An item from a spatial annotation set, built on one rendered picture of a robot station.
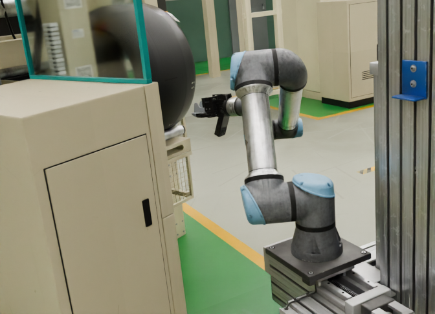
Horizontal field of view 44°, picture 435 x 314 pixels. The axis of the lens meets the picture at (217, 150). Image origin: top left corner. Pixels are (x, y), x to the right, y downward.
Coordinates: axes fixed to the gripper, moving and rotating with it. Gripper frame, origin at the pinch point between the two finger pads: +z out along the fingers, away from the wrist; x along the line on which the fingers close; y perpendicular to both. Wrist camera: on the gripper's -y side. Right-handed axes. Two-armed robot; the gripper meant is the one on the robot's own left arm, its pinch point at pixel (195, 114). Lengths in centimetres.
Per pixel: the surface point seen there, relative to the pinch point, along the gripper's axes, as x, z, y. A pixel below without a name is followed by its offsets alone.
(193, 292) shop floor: -15, 41, -96
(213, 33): -586, 481, 37
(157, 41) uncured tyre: 9.1, 3.2, 31.7
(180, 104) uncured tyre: 0.7, 6.5, 5.0
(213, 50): -583, 486, 9
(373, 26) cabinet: -453, 124, 7
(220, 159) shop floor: -199, 172, -80
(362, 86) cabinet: -436, 139, -60
